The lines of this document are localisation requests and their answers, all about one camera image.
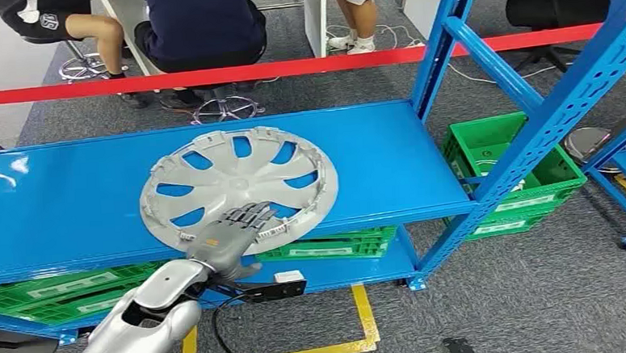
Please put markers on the grey plastic wheel hubcap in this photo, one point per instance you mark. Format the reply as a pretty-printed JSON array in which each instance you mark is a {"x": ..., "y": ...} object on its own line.
[{"x": 238, "y": 182}]

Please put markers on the person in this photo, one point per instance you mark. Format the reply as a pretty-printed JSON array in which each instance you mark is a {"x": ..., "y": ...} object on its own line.
[
  {"x": 42, "y": 18},
  {"x": 197, "y": 20},
  {"x": 361, "y": 17}
]

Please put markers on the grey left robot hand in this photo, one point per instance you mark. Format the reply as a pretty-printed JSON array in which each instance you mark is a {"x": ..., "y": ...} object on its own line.
[{"x": 222, "y": 241}]

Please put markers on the white partition panel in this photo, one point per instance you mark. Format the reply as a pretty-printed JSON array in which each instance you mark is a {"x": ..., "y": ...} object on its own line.
[{"x": 419, "y": 3}]

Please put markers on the open green plastic crate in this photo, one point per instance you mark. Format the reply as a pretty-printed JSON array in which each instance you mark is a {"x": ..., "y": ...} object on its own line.
[{"x": 554, "y": 176}]

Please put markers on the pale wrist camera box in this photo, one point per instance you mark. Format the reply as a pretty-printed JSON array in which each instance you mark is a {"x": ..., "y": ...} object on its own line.
[{"x": 289, "y": 277}]

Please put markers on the chrome base stool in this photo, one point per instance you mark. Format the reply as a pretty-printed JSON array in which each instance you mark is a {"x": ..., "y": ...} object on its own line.
[{"x": 79, "y": 67}]

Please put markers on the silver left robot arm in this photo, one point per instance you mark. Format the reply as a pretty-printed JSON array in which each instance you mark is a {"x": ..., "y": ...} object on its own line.
[{"x": 139, "y": 334}]

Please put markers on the black flat object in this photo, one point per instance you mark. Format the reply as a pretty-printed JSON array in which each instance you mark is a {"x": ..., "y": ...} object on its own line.
[{"x": 461, "y": 351}]

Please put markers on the red barrier belt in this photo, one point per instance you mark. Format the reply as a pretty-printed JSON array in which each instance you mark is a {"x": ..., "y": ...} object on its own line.
[{"x": 232, "y": 73}]

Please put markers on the black office chair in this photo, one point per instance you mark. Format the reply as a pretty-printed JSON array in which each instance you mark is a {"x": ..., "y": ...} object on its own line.
[{"x": 556, "y": 4}]

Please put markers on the black seat chrome stool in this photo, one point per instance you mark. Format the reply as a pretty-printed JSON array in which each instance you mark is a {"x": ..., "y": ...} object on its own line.
[{"x": 226, "y": 107}]

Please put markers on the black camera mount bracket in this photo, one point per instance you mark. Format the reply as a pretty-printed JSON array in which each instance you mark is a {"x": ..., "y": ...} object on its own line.
[{"x": 265, "y": 291}]

